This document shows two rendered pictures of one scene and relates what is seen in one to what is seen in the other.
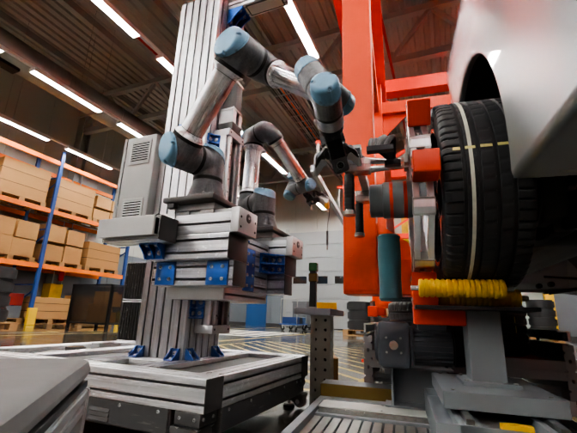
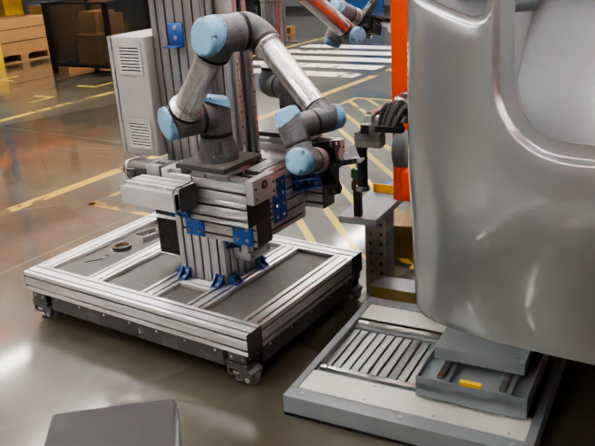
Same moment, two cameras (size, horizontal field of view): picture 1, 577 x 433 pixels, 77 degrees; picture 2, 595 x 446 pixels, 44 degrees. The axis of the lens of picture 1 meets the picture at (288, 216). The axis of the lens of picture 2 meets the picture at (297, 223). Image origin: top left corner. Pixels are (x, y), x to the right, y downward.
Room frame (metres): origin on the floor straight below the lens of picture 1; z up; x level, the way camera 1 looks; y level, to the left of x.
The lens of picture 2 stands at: (-1.12, -0.46, 1.53)
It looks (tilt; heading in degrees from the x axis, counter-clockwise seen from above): 21 degrees down; 12
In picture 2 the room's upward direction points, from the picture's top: 4 degrees counter-clockwise
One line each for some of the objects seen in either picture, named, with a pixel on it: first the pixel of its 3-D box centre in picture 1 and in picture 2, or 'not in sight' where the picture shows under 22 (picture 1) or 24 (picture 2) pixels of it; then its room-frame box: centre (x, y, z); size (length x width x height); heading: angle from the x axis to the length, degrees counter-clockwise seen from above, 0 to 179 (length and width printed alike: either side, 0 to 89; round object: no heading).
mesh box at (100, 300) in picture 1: (104, 306); (99, 34); (8.87, 4.27, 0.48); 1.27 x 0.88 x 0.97; 67
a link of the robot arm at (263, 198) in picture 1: (263, 201); (291, 86); (1.81, 0.13, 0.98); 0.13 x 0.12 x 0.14; 41
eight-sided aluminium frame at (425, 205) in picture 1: (417, 198); not in sight; (1.29, -0.48, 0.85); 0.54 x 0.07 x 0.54; 163
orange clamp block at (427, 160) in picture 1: (425, 165); (418, 180); (0.99, -0.40, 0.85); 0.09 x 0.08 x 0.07; 163
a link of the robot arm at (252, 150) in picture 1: (252, 170); (273, 31); (1.91, 0.22, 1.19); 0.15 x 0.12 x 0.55; 41
